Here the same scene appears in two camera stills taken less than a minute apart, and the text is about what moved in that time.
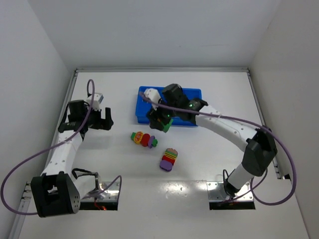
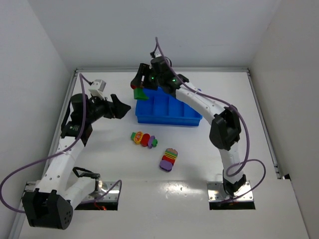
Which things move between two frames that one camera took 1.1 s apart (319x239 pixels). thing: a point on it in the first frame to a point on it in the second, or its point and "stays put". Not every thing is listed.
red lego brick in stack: (168, 159) stays put
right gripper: (157, 120) to (142, 77)
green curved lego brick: (166, 127) to (139, 94)
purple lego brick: (150, 141) stays put
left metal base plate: (107, 191) stays put
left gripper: (98, 119) to (111, 108)
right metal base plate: (217, 192) stays put
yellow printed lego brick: (137, 137) stays put
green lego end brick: (133, 135) stays put
